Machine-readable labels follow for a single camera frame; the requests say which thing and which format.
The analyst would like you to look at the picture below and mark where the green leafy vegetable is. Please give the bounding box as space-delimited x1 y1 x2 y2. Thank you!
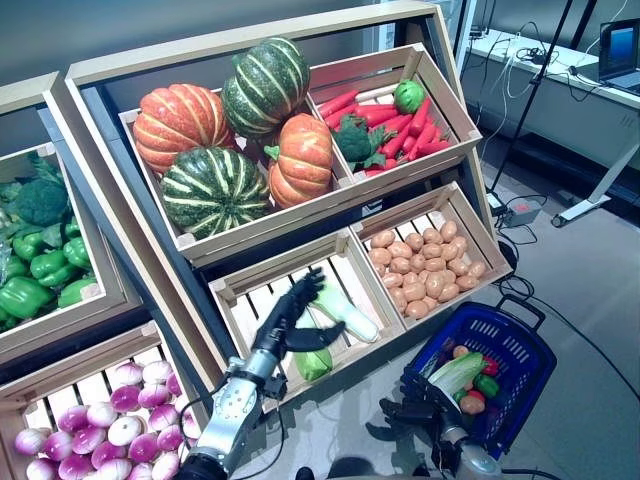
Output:
24 151 65 187

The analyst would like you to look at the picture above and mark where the dark green broccoli head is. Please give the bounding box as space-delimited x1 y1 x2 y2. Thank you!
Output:
14 178 69 228

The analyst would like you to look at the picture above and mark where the dark green leafy broccoli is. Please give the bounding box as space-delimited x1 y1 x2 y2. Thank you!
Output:
331 114 399 174

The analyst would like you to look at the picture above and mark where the grey box with red button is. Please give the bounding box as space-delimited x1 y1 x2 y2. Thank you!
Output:
502 197 544 228

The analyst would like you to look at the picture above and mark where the orange pumpkin with green stem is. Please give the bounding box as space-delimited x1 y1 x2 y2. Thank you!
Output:
263 113 335 210

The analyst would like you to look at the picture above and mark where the short green napa cabbage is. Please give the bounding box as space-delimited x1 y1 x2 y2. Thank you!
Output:
292 327 334 383

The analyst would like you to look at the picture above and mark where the wooden display shelf with peppers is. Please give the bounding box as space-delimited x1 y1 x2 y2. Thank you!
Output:
0 71 152 367

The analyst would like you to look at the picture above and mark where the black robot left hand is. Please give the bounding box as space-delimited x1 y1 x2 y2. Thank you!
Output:
251 267 347 364

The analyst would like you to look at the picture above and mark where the orange red round vegetable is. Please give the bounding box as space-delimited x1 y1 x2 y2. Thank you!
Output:
458 389 487 416

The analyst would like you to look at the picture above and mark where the open dark laptop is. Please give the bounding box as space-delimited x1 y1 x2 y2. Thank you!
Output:
597 18 640 94

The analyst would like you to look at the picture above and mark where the green striped pumpkin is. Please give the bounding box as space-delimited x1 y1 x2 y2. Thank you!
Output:
220 37 312 139
160 146 273 242

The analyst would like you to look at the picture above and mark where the blue plastic shopping basket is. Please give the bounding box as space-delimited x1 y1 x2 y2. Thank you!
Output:
401 301 558 461

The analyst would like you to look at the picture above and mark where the white desk with metal leg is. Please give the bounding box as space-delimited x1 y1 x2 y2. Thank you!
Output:
467 27 640 229

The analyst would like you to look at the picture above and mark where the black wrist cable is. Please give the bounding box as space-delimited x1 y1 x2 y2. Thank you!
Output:
177 387 287 480

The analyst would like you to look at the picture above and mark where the long pale napa cabbage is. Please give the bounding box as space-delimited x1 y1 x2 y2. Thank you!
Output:
305 282 380 344

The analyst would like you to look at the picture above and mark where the wide wooden pumpkin crate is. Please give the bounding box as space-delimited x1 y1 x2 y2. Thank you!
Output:
118 87 362 269

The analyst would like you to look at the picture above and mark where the wooden carrot crate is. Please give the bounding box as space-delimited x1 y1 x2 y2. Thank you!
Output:
305 43 484 192

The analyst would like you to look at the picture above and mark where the small green bell pepper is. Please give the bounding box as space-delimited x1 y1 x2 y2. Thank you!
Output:
472 373 501 399

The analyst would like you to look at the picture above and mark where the wooden pepper crate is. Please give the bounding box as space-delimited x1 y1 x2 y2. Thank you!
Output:
0 141 132 351

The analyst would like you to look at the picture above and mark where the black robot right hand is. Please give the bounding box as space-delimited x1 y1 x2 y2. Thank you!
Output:
366 372 464 451

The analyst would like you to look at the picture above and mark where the napa cabbage with pale stem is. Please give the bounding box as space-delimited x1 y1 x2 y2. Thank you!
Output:
428 351 486 396

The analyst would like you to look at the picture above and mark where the large orange pumpkin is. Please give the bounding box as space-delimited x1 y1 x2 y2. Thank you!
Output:
132 83 237 175

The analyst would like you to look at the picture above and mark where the wooden cabbage crate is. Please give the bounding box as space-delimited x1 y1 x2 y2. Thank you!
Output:
208 230 408 414

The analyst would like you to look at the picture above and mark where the large wooden display shelf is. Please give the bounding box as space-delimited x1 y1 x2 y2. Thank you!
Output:
64 0 516 431

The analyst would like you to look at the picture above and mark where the wooden potato crate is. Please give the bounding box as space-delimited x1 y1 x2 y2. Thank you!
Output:
349 180 514 332

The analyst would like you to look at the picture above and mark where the round green cabbage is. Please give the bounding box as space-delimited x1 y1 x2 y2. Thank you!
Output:
393 79 428 116

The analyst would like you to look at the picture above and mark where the dark robot body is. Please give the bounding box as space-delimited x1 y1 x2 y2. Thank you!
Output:
297 455 434 480

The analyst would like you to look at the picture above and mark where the black tripod pole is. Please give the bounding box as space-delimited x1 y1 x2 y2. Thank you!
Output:
487 0 574 197

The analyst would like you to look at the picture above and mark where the black basket handle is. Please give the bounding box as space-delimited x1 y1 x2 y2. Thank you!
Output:
494 294 547 331

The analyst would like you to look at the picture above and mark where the wooden onion crate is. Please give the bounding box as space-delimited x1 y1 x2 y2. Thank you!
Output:
0 319 214 480

